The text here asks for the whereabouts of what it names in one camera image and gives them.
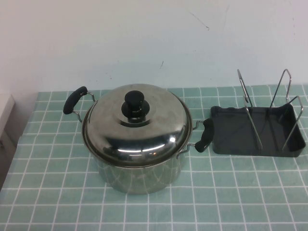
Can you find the steel pot lid black knob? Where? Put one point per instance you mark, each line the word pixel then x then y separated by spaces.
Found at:
pixel 156 134

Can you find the green checkered tablecloth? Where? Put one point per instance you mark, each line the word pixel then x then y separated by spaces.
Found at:
pixel 48 192

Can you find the white cabinet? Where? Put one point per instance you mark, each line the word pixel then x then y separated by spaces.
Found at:
pixel 6 106

